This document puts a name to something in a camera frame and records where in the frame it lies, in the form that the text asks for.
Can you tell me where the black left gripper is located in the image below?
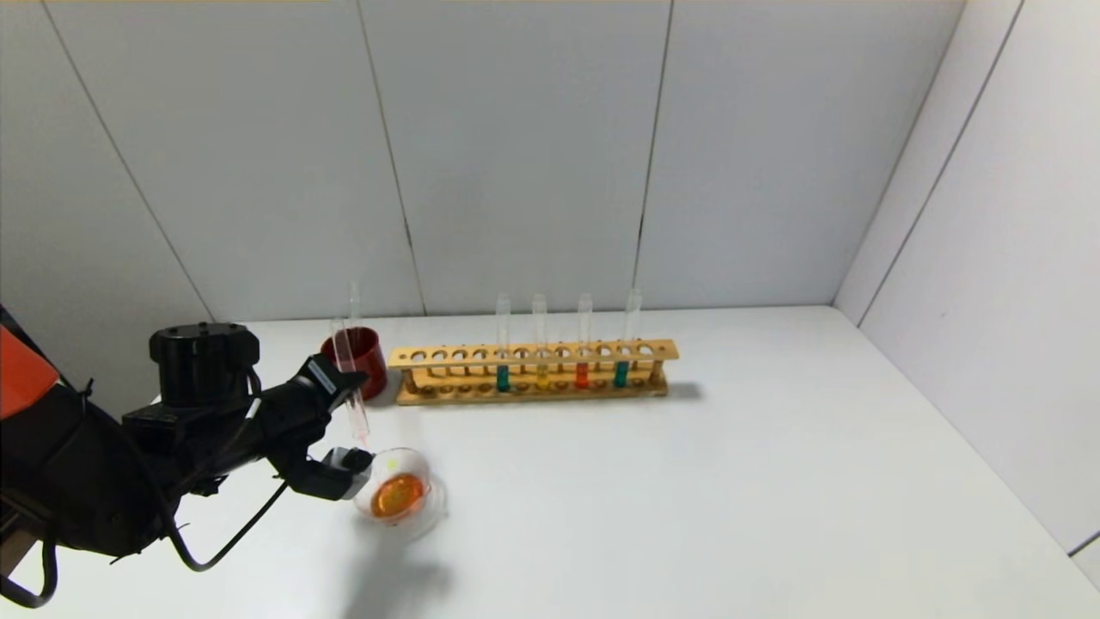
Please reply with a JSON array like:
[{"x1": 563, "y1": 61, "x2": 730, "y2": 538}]
[{"x1": 254, "y1": 352, "x2": 370, "y2": 452}]

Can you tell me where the red pigment test tube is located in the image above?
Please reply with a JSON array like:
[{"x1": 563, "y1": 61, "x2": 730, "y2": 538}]
[
  {"x1": 331, "y1": 318, "x2": 372, "y2": 448},
  {"x1": 577, "y1": 293, "x2": 594, "y2": 389}
]

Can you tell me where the teal pigment test tube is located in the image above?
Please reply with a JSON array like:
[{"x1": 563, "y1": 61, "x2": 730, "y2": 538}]
[
  {"x1": 613, "y1": 288, "x2": 641, "y2": 389},
  {"x1": 495, "y1": 292, "x2": 512, "y2": 394}
]

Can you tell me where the wooden test tube rack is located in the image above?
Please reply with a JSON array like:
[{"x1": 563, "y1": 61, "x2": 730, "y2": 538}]
[{"x1": 388, "y1": 340, "x2": 680, "y2": 407}]

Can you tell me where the dark red cup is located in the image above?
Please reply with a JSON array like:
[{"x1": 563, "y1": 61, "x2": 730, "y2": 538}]
[{"x1": 321, "y1": 327, "x2": 389, "y2": 404}]

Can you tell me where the clear glass beaker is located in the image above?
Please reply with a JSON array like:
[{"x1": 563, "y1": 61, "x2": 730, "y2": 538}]
[{"x1": 352, "y1": 447, "x2": 449, "y2": 542}]

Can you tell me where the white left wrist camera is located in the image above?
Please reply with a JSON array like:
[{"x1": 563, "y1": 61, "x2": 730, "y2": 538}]
[{"x1": 286, "y1": 445, "x2": 376, "y2": 502}]

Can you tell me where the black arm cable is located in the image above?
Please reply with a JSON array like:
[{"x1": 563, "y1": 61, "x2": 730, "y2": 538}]
[{"x1": 168, "y1": 481, "x2": 289, "y2": 573}]

